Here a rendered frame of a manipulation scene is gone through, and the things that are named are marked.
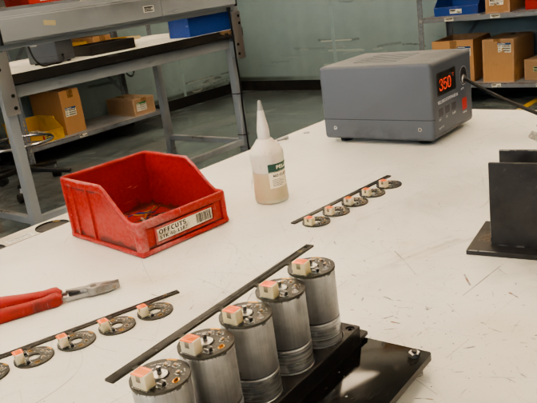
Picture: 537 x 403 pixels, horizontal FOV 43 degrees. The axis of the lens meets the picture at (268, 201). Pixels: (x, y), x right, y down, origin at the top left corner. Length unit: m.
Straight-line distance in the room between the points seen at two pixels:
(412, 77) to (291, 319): 0.52
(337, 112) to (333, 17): 5.05
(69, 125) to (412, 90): 4.25
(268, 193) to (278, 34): 5.64
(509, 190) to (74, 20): 2.56
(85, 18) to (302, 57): 3.43
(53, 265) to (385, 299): 0.30
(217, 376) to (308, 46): 5.84
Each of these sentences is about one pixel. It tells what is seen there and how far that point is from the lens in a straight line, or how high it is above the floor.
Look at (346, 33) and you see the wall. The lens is 5.86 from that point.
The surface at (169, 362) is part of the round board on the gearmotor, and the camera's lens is 0.30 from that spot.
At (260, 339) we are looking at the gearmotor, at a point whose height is 0.80.
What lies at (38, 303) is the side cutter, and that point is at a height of 0.76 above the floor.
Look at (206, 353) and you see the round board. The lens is 0.30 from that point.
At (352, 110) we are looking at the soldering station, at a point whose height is 0.79.
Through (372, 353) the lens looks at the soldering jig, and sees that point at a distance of 0.38.
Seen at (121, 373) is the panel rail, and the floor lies 0.81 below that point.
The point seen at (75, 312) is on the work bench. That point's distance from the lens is 0.52.
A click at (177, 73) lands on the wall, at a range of 6.14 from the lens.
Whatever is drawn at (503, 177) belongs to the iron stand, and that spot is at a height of 0.81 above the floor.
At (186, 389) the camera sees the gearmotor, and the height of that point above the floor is 0.81.
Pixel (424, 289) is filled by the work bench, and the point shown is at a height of 0.75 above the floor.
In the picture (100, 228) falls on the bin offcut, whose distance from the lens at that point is 0.63.
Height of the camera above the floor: 0.96
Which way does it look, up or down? 18 degrees down
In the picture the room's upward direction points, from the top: 8 degrees counter-clockwise
